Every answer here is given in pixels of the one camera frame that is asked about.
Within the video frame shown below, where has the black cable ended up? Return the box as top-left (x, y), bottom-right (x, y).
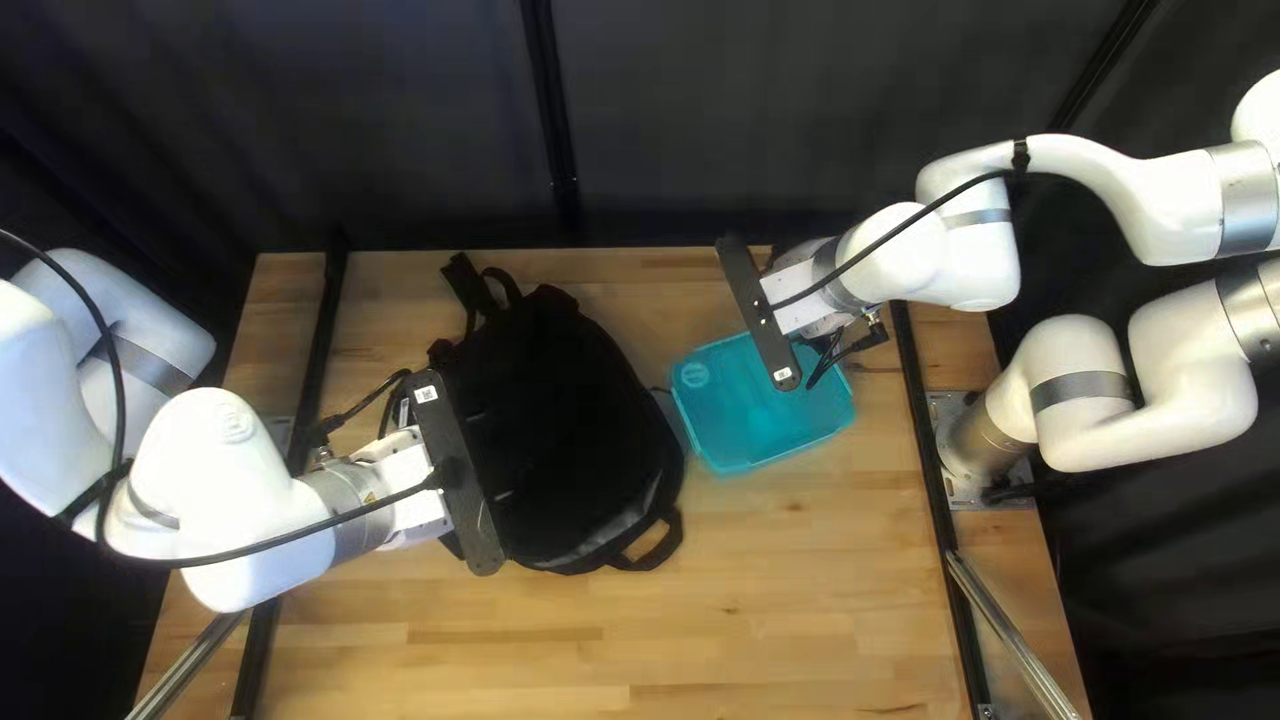
top-left (768, 140), bottom-right (1033, 391)
top-left (0, 228), bottom-right (467, 571)

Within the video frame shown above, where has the black backpack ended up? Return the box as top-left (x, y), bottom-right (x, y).
top-left (428, 252), bottom-right (691, 577)

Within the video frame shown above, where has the translucent teal lunch box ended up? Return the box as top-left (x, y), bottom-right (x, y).
top-left (668, 330), bottom-right (857, 477)

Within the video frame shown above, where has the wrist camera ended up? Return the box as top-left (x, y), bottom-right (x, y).
top-left (714, 235), bottom-right (804, 393)
top-left (400, 370), bottom-right (507, 577)

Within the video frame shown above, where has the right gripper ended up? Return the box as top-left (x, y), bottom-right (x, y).
top-left (762, 238), bottom-right (863, 337)

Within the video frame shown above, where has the black frame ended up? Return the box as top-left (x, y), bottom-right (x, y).
top-left (125, 0), bottom-right (1161, 720)

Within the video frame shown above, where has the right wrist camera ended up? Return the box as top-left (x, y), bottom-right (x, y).
top-left (714, 235), bottom-right (804, 393)

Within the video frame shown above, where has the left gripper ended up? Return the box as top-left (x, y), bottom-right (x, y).
top-left (350, 426), bottom-right (451, 549)

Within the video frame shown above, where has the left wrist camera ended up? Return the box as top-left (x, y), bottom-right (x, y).
top-left (400, 370), bottom-right (507, 577)

